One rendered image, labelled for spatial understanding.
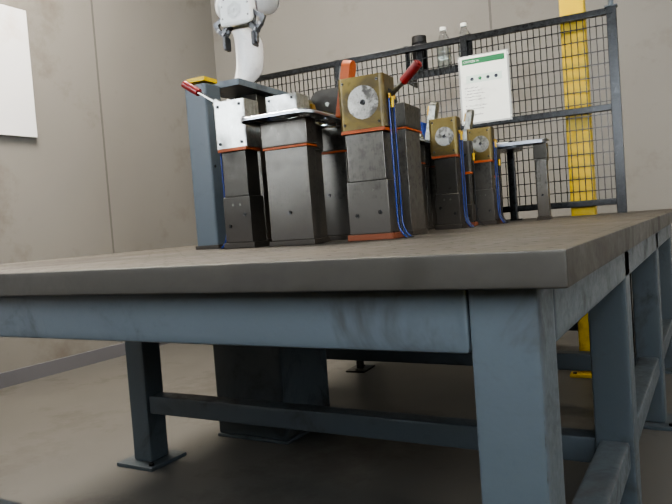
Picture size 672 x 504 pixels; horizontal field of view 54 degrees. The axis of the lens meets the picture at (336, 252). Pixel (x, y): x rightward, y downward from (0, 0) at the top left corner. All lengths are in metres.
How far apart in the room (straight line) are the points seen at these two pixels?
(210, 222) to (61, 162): 2.54
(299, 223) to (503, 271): 0.86
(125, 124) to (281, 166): 3.16
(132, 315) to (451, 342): 0.52
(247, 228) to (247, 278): 0.75
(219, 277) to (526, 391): 0.42
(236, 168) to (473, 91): 1.69
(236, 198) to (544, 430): 1.05
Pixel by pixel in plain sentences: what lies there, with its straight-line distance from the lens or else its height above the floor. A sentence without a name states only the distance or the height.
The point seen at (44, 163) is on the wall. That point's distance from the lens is 4.19.
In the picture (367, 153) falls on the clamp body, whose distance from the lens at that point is 1.46.
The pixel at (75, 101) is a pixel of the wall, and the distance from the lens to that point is 4.40.
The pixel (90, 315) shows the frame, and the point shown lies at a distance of 1.15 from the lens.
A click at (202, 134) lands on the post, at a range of 1.81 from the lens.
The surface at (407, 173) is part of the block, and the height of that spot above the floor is 0.85.
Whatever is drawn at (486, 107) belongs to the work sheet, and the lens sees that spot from 3.08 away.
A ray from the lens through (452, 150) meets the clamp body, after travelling 2.08.
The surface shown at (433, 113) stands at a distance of 2.12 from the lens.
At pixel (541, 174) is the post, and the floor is 0.87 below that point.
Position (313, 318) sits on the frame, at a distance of 0.86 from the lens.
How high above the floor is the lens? 0.74
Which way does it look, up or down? 2 degrees down
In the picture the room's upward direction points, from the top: 4 degrees counter-clockwise
